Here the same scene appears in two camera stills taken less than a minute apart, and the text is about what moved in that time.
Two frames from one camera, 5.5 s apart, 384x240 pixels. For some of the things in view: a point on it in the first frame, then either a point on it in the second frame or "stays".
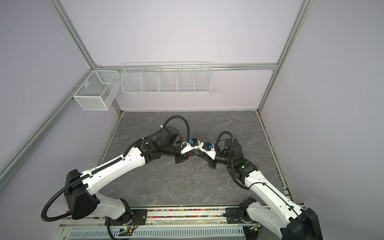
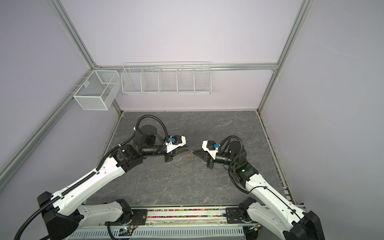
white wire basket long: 166,78 stays
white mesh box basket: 99,91 stays
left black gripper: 183,157 → 170,155
